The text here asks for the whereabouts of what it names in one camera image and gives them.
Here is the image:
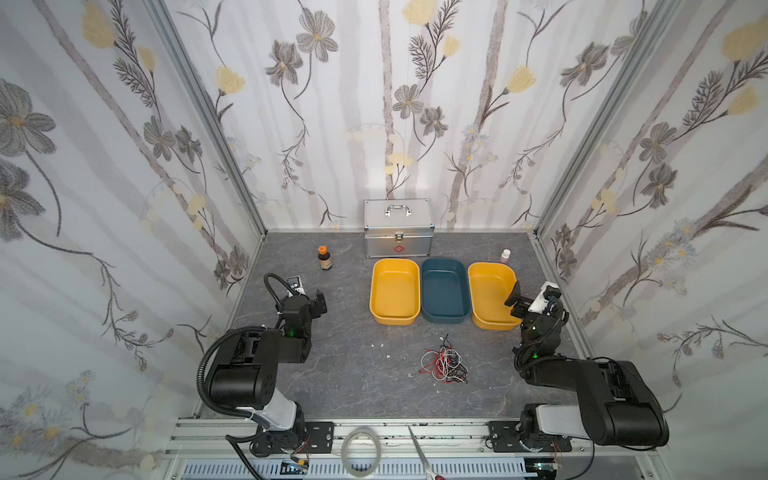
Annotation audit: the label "black cable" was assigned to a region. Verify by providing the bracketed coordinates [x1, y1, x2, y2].
[428, 334, 470, 385]

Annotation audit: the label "red cable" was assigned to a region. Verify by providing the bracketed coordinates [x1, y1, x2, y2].
[418, 347, 457, 380]

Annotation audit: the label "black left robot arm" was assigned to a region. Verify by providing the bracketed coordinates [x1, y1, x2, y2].
[195, 273, 328, 463]

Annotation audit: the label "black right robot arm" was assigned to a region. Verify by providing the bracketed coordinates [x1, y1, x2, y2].
[504, 282, 670, 451]

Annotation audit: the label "right yellow plastic bin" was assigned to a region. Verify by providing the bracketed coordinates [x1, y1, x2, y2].
[468, 262, 522, 331]

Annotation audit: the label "yellow plastic bin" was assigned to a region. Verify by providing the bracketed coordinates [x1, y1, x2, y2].
[468, 262, 522, 331]
[369, 258, 421, 326]

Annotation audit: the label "brown bottle orange cap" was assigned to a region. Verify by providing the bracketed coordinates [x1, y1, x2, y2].
[317, 246, 332, 270]

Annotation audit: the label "teal plastic bin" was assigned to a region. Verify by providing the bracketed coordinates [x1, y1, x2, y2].
[421, 258, 471, 324]

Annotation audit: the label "left yellow plastic bin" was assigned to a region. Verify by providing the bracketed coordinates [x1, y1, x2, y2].
[369, 258, 421, 326]

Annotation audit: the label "silver first aid case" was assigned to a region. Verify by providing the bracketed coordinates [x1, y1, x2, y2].
[363, 198, 435, 258]

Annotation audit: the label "roll of clear tape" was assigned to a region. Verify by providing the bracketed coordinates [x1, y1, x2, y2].
[340, 426, 383, 479]

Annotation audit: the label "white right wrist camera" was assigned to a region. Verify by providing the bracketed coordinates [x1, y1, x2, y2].
[528, 281, 562, 315]

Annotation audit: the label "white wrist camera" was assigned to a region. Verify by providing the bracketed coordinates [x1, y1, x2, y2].
[528, 281, 562, 315]
[286, 276, 305, 296]

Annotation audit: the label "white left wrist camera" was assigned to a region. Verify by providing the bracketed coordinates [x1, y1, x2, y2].
[286, 276, 305, 296]

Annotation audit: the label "aluminium front rail frame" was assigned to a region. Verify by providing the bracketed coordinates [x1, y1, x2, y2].
[152, 418, 672, 479]

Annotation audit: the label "scissors with red handle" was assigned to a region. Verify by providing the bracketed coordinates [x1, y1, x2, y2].
[408, 426, 445, 480]

